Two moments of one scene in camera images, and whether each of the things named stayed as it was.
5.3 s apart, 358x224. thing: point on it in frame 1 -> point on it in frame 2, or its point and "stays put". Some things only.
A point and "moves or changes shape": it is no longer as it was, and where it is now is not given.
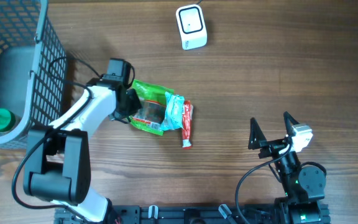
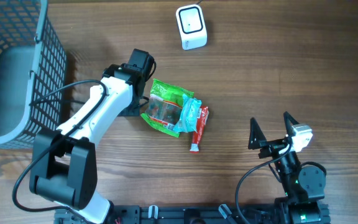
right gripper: x=254 y=141 stays put
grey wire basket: x=22 y=68 stays put
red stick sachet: x=187 y=122 -> x=202 y=116
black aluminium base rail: x=204 y=214 stays put
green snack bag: x=153 y=100 moves or changes shape
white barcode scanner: x=192 y=25 stays put
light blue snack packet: x=173 y=112 -> x=191 y=112
